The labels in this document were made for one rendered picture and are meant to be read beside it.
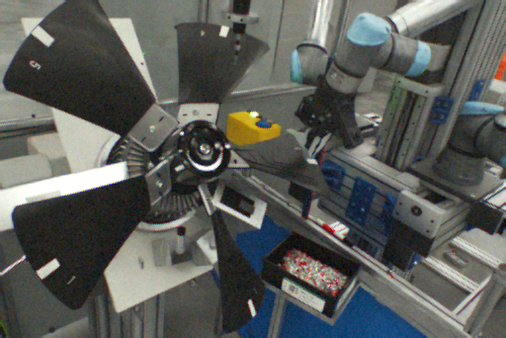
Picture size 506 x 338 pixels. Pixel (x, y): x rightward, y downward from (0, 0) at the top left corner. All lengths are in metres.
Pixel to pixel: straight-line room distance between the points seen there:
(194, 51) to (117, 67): 0.25
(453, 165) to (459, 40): 0.42
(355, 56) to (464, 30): 0.70
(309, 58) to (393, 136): 0.42
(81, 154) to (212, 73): 0.35
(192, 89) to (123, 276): 0.45
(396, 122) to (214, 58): 0.80
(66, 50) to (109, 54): 0.07
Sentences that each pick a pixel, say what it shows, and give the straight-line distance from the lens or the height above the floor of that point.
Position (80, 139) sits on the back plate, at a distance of 1.04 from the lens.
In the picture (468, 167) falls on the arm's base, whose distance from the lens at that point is 1.39.
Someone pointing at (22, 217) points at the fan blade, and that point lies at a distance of 0.70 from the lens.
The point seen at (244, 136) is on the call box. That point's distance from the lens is 1.37.
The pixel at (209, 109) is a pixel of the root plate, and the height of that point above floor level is 1.26.
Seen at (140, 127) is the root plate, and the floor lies 1.24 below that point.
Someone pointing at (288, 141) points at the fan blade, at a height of 1.15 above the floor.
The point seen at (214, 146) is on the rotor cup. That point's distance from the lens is 0.84.
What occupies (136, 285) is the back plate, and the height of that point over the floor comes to 0.87.
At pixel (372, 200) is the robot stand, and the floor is 0.85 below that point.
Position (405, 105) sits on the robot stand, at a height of 1.16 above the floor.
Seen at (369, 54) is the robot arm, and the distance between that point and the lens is 0.89.
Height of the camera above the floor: 1.59
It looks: 29 degrees down
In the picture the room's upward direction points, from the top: 9 degrees clockwise
